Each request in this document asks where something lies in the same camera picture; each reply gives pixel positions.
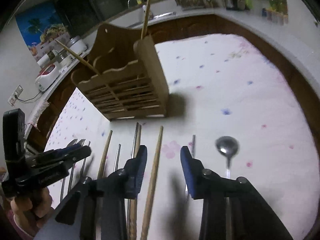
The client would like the wooden chopstick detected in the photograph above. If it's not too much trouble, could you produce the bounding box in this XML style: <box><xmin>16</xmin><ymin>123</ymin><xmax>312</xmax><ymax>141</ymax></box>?
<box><xmin>140</xmin><ymin>126</ymin><xmax>163</xmax><ymax>240</ymax></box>
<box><xmin>55</xmin><ymin>40</ymin><xmax>100</xmax><ymax>75</ymax></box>
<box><xmin>140</xmin><ymin>0</ymin><xmax>151</xmax><ymax>40</ymax></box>
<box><xmin>128</xmin><ymin>124</ymin><xmax>142</xmax><ymax>240</ymax></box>
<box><xmin>97</xmin><ymin>130</ymin><xmax>113</xmax><ymax>179</ymax></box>

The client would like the steel spoon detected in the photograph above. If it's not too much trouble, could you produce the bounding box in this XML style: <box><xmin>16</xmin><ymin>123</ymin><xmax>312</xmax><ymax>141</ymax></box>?
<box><xmin>215</xmin><ymin>136</ymin><xmax>239</xmax><ymax>239</ymax></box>

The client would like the steel kitchen sink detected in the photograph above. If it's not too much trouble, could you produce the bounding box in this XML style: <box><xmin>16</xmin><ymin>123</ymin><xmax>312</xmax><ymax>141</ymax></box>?
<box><xmin>128</xmin><ymin>11</ymin><xmax>176</xmax><ymax>28</ymax></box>

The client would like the person's left hand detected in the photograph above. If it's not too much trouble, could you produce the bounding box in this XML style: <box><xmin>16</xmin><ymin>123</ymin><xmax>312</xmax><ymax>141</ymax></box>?
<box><xmin>10</xmin><ymin>187</ymin><xmax>54</xmax><ymax>237</ymax></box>

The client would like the steel fork left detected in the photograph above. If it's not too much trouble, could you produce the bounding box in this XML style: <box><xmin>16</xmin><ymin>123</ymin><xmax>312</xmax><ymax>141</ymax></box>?
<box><xmin>60</xmin><ymin>139</ymin><xmax>78</xmax><ymax>201</ymax></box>

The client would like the wooden chopstick beside steel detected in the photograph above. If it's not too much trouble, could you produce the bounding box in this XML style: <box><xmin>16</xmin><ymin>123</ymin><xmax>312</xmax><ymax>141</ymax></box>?
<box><xmin>128</xmin><ymin>124</ymin><xmax>142</xmax><ymax>240</ymax></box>

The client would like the steel chopstick far left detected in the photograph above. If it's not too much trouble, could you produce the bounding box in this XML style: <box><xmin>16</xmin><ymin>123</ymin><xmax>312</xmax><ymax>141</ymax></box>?
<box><xmin>80</xmin><ymin>140</ymin><xmax>91</xmax><ymax>178</ymax></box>

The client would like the steel chopstick middle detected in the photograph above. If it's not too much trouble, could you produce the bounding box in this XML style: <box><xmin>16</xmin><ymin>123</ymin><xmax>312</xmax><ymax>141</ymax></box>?
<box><xmin>113</xmin><ymin>144</ymin><xmax>121</xmax><ymax>172</ymax></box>

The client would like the white pink rice cooker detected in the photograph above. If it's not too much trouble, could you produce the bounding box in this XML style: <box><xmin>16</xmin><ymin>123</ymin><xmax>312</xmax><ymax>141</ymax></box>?
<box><xmin>35</xmin><ymin>63</ymin><xmax>60</xmax><ymax>92</ymax></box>

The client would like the steel chopstick right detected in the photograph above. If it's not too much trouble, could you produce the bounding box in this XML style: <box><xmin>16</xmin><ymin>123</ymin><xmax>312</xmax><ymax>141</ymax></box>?
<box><xmin>127</xmin><ymin>122</ymin><xmax>139</xmax><ymax>231</ymax></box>

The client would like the floral white tablecloth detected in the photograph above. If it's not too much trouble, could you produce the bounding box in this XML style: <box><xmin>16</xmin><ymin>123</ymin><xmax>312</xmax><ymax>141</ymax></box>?
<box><xmin>43</xmin><ymin>33</ymin><xmax>315</xmax><ymax>240</ymax></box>

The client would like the wooden utensil holder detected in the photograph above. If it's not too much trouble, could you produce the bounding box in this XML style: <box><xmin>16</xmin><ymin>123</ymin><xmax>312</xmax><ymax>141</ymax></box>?
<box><xmin>71</xmin><ymin>23</ymin><xmax>169</xmax><ymax>121</ymax></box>

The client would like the steel faucet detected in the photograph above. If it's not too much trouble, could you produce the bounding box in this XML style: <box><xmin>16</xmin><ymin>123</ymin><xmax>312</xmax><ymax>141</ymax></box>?
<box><xmin>127</xmin><ymin>0</ymin><xmax>154</xmax><ymax>20</ymax></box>

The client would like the wall power outlet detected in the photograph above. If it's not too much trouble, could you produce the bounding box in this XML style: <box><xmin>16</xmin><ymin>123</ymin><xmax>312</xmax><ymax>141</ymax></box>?
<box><xmin>8</xmin><ymin>85</ymin><xmax>23</xmax><ymax>107</ymax></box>

